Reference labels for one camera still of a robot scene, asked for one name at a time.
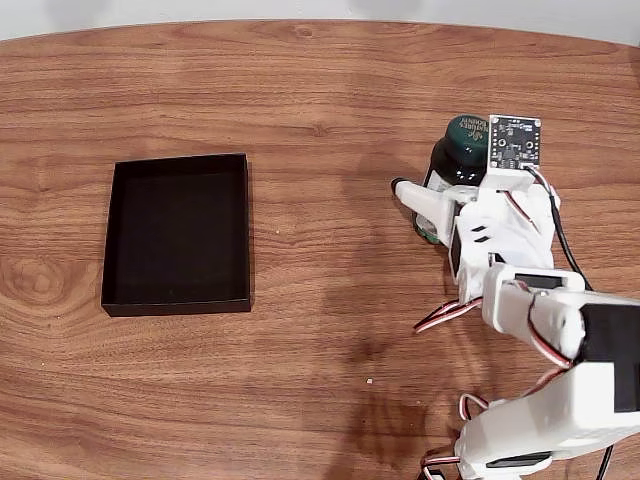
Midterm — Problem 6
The striped servo cable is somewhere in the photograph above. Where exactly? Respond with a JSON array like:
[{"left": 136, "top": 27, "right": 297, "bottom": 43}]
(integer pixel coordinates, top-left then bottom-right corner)
[{"left": 413, "top": 296, "right": 485, "bottom": 335}]

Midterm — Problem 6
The camera board on white mount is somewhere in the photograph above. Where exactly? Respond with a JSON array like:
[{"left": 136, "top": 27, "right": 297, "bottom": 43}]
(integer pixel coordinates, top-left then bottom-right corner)
[{"left": 478, "top": 114, "right": 543, "bottom": 194}]

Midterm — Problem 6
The red white black servo cable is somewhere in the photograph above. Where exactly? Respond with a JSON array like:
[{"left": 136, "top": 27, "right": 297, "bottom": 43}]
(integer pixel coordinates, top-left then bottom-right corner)
[{"left": 498, "top": 188, "right": 542, "bottom": 232}]

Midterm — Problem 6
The black shallow box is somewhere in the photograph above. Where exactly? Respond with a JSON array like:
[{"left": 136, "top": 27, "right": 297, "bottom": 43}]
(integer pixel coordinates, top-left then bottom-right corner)
[{"left": 100, "top": 152, "right": 256, "bottom": 318}]

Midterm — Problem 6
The looped servo cable bundle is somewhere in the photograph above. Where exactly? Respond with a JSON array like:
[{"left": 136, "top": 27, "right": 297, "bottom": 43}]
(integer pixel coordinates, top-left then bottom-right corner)
[{"left": 421, "top": 393, "right": 490, "bottom": 480}]

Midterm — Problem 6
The green pill bottle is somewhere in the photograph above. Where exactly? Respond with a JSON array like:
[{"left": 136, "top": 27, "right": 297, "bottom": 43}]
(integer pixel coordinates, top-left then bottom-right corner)
[{"left": 411, "top": 114, "right": 494, "bottom": 246}]

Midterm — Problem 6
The black camera cable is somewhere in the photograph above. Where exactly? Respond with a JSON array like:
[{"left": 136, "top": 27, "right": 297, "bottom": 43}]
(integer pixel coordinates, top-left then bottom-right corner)
[{"left": 524, "top": 166, "right": 617, "bottom": 480}]

